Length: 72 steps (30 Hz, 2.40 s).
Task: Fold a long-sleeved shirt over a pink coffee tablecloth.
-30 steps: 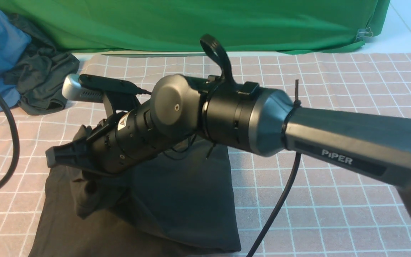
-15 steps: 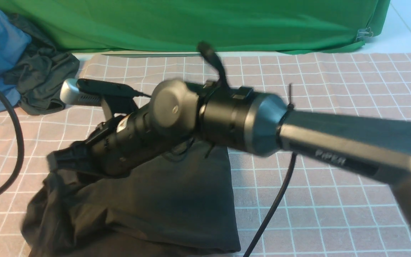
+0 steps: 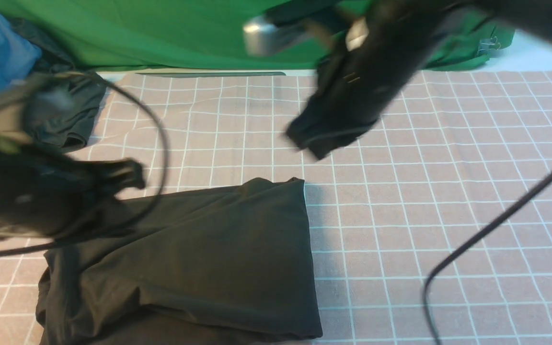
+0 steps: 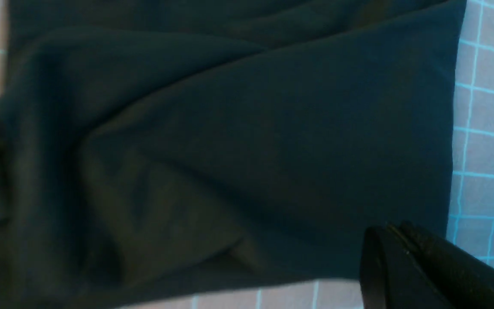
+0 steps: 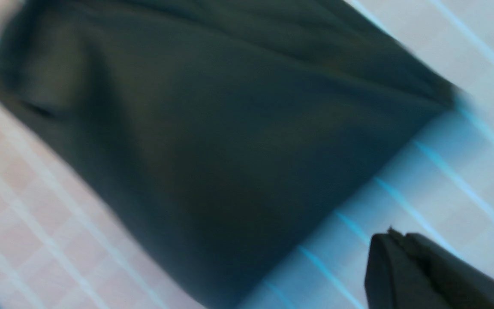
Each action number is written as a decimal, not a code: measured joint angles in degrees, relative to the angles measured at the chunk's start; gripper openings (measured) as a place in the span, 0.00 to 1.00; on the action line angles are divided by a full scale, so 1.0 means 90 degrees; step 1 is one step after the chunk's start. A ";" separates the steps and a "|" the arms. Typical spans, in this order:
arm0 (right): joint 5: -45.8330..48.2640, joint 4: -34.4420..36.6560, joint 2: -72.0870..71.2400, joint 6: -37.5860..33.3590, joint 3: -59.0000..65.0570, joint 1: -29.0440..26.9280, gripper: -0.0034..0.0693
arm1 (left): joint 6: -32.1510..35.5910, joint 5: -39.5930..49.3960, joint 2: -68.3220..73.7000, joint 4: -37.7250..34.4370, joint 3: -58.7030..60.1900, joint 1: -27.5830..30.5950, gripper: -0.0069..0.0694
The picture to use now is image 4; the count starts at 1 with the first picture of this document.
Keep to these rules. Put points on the dark gray long-sleeved shirt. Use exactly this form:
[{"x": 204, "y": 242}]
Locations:
[{"x": 151, "y": 149}]

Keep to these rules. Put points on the pink checkered tablecloth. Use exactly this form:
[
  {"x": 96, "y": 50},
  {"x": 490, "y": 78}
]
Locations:
[{"x": 471, "y": 224}]

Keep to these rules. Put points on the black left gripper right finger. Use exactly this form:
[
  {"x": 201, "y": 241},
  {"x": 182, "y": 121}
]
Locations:
[{"x": 465, "y": 281}]

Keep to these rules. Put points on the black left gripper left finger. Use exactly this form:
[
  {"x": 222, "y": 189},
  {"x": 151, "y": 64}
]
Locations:
[{"x": 390, "y": 275}]

